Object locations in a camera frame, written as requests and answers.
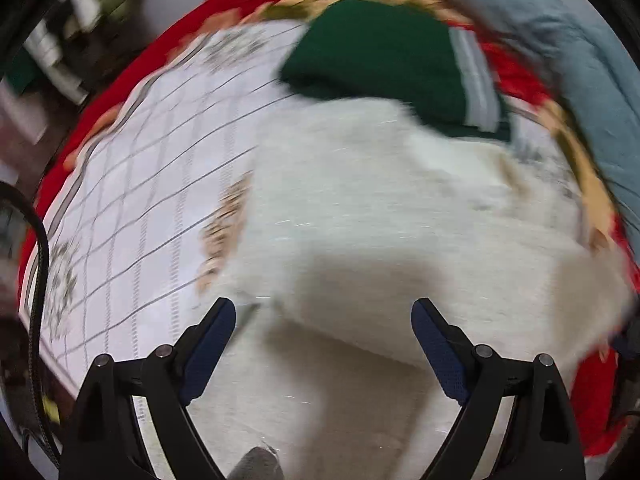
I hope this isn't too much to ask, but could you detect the folded grey-blue blanket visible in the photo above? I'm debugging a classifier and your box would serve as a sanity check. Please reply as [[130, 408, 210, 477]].
[[435, 0, 640, 223]]

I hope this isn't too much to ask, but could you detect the white grid-patterned bed mat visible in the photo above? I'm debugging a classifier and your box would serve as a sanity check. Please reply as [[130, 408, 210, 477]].
[[20, 20, 583, 480]]

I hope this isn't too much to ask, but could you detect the white fuzzy sweater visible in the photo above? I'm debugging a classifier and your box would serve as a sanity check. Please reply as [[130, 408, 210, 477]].
[[200, 96, 636, 480]]

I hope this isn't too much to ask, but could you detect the green sweater with white stripes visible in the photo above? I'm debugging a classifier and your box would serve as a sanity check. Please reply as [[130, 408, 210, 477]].
[[278, 0, 513, 142]]

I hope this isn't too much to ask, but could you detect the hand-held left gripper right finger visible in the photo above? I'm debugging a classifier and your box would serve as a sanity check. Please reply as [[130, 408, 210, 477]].
[[411, 297, 587, 480]]

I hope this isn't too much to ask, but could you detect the black cable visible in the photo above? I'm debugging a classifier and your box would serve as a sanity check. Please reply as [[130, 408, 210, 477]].
[[0, 182, 63, 471]]

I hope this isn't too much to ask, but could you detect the red floral blanket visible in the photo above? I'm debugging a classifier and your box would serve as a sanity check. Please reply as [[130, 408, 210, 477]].
[[17, 0, 640, 458]]

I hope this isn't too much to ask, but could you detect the white hanging jacket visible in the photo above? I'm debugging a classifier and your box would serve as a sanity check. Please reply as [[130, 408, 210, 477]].
[[24, 0, 103, 106]]

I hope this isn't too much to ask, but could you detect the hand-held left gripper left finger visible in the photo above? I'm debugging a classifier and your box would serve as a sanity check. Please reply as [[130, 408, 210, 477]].
[[59, 297, 237, 480]]

